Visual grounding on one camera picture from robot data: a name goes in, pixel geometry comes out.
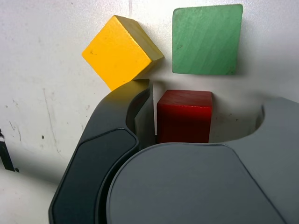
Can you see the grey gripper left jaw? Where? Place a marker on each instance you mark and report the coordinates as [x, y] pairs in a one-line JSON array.
[[93, 175]]

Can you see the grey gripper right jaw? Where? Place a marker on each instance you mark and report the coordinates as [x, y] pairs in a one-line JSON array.
[[187, 186]]

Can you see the red cube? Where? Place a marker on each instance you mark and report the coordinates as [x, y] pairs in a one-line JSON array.
[[184, 119]]

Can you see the yellow cube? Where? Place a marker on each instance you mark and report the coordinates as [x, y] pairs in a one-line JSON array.
[[116, 53]]

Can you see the green cube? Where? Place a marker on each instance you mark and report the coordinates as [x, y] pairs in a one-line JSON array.
[[205, 39]]

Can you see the black tape strip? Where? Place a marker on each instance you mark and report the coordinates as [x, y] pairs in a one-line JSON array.
[[5, 156]]

